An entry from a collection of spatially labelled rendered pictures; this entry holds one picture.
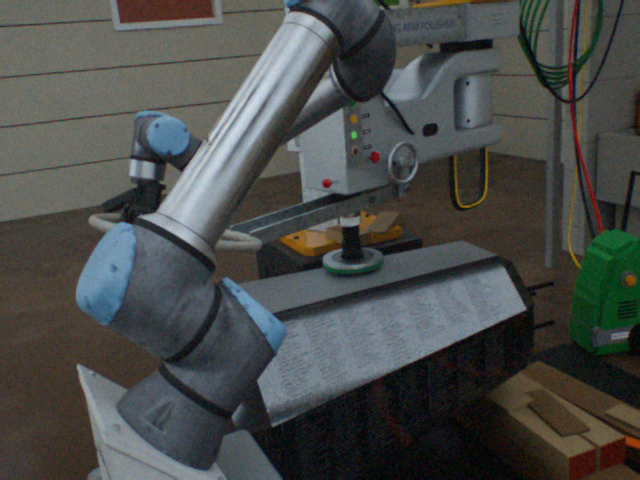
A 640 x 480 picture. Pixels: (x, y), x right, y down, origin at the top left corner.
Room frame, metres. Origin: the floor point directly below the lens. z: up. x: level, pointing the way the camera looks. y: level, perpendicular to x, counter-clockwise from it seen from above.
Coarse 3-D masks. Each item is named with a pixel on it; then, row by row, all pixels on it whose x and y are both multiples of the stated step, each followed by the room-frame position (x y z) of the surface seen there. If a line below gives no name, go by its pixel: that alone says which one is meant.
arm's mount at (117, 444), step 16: (80, 368) 1.08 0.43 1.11; (96, 384) 1.05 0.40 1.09; (112, 384) 1.11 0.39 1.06; (96, 400) 0.97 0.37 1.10; (112, 400) 1.02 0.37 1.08; (96, 416) 0.92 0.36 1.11; (112, 416) 0.95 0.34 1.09; (96, 432) 1.03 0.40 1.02; (112, 432) 0.88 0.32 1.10; (128, 432) 0.92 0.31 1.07; (96, 448) 1.03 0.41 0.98; (112, 448) 0.88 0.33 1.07; (128, 448) 0.89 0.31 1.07; (144, 448) 0.90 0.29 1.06; (112, 464) 0.88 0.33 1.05; (128, 464) 0.89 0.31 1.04; (144, 464) 0.90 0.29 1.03; (160, 464) 0.90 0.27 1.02; (176, 464) 0.91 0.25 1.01
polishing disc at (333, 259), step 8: (368, 248) 2.40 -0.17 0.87; (328, 256) 2.34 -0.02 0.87; (336, 256) 2.33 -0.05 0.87; (368, 256) 2.30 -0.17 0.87; (376, 256) 2.29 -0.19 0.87; (328, 264) 2.26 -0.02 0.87; (336, 264) 2.24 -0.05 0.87; (344, 264) 2.23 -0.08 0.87; (352, 264) 2.23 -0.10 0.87; (360, 264) 2.22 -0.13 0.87; (368, 264) 2.23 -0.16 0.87
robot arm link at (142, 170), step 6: (132, 162) 1.69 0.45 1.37; (138, 162) 1.68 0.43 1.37; (144, 162) 1.68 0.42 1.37; (150, 162) 1.68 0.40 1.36; (132, 168) 1.69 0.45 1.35; (138, 168) 1.68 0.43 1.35; (144, 168) 1.68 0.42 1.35; (150, 168) 1.68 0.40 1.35; (156, 168) 1.69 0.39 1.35; (162, 168) 1.70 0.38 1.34; (132, 174) 1.68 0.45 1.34; (138, 174) 1.68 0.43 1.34; (144, 174) 1.68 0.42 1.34; (150, 174) 1.68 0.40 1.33; (156, 174) 1.69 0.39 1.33; (162, 174) 1.71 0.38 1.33; (144, 180) 1.69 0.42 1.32; (150, 180) 1.69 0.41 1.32; (156, 180) 1.69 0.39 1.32; (162, 180) 1.71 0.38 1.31
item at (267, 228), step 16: (368, 192) 2.30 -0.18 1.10; (384, 192) 2.35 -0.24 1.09; (288, 208) 2.22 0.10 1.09; (304, 208) 2.26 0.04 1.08; (320, 208) 2.17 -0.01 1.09; (336, 208) 2.20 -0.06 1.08; (352, 208) 2.25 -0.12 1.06; (240, 224) 2.10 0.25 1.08; (256, 224) 2.13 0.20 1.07; (272, 224) 2.04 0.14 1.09; (288, 224) 2.08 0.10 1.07; (304, 224) 2.12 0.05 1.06; (272, 240) 2.04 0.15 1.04
